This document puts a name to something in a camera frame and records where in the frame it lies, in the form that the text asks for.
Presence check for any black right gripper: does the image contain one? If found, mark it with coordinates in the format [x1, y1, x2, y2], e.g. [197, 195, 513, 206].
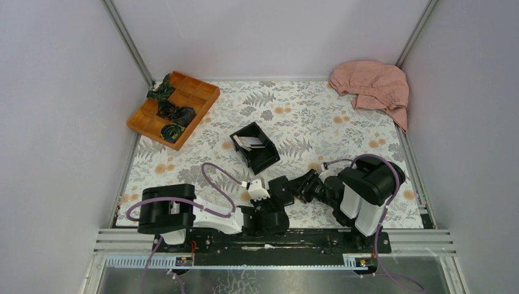
[283, 168, 337, 209]

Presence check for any black leather card holder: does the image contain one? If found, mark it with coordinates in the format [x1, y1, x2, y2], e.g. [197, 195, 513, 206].
[268, 176, 295, 206]

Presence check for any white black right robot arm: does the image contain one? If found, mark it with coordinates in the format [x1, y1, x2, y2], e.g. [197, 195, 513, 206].
[283, 154, 406, 252]

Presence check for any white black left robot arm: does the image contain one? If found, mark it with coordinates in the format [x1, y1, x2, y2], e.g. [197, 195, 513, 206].
[129, 179, 289, 252]

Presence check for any black plastic card box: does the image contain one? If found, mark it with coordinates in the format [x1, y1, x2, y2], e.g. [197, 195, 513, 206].
[230, 122, 280, 175]

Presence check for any white card stack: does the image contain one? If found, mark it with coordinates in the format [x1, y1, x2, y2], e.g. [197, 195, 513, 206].
[233, 135, 265, 151]

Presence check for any floral table mat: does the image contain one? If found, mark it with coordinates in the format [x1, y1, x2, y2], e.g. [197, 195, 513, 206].
[115, 81, 407, 227]

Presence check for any pink cloth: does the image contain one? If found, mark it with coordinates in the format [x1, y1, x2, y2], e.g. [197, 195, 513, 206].
[329, 61, 409, 132]

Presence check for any green patterned rolled sock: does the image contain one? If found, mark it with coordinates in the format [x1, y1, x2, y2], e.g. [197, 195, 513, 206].
[160, 122, 185, 143]

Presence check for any black rolled sock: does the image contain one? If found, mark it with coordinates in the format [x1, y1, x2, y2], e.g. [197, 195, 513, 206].
[171, 107, 196, 127]

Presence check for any orange compartment tray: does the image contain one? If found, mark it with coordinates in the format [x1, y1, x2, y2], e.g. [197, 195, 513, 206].
[127, 71, 220, 151]

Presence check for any dark patterned rolled sock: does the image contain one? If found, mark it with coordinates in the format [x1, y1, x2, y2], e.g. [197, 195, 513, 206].
[146, 73, 176, 101]

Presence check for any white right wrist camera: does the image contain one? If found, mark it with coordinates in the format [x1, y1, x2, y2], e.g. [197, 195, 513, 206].
[319, 162, 337, 183]

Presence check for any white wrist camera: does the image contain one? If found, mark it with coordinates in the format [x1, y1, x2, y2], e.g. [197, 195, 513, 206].
[319, 162, 337, 183]
[241, 177, 271, 202]

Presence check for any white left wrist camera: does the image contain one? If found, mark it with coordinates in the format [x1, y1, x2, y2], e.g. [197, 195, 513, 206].
[241, 177, 271, 202]

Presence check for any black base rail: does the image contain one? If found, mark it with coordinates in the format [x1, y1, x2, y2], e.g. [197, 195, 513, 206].
[157, 228, 392, 266]

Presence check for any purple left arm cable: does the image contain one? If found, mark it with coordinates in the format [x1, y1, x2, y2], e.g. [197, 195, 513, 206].
[126, 162, 246, 294]

